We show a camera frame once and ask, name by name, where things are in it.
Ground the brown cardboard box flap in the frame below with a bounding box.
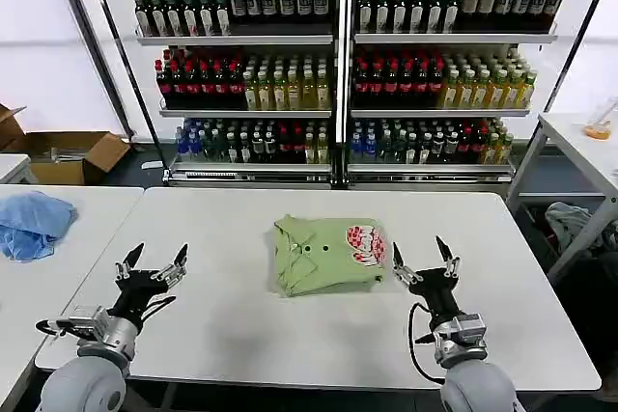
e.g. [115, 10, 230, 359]
[0, 102, 28, 151]

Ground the open brown cardboard box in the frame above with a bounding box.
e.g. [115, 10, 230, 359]
[15, 130, 132, 186]

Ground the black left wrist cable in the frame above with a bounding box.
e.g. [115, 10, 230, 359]
[137, 292, 178, 324]

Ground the white side table grey frame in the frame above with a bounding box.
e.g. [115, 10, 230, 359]
[504, 111, 618, 283]

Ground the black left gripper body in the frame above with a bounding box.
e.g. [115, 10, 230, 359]
[107, 269, 177, 330]

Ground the blue crumpled cloth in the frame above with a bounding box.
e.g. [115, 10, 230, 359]
[0, 190, 78, 263]

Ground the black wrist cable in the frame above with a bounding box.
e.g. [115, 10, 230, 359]
[407, 302, 446, 384]
[137, 292, 178, 324]

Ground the light green polo shirt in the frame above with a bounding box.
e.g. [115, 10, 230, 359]
[272, 213, 391, 297]

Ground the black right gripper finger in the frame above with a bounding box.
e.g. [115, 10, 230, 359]
[391, 240, 425, 287]
[435, 235, 461, 278]

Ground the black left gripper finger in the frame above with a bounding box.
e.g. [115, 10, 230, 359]
[150, 242, 190, 288]
[114, 241, 146, 281]

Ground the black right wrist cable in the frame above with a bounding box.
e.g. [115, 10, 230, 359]
[407, 302, 446, 384]

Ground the pile of grey clothes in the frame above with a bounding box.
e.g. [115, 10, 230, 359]
[544, 201, 618, 260]

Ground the shelf rack with bottles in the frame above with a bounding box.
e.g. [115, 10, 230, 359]
[109, 0, 566, 187]

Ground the black frame pole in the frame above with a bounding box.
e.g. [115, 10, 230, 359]
[78, 0, 171, 178]
[501, 0, 618, 201]

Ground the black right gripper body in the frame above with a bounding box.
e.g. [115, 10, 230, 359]
[407, 266, 464, 325]

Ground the glass flask with orange liquid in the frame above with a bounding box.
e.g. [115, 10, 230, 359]
[581, 96, 618, 141]

